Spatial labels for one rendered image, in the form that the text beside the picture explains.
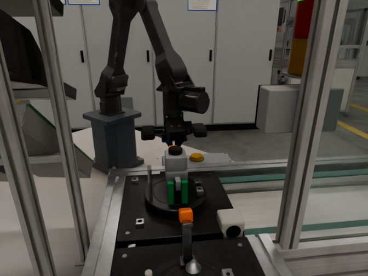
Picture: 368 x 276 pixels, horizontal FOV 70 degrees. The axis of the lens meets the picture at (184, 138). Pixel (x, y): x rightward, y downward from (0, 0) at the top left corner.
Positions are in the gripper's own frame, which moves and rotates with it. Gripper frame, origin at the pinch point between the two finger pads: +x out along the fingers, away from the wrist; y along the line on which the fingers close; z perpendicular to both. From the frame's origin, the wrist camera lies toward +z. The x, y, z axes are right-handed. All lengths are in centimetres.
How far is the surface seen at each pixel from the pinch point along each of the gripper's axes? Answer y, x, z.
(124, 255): -12.0, 3.1, 36.6
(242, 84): 118, 32, -276
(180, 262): -3.0, 0.5, 41.8
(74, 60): -97, -3, -281
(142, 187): -9.4, 3.1, 15.6
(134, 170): -11.6, 4.0, 4.9
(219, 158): 13.8, 4.2, 0.5
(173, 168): -2.3, -5.8, 24.0
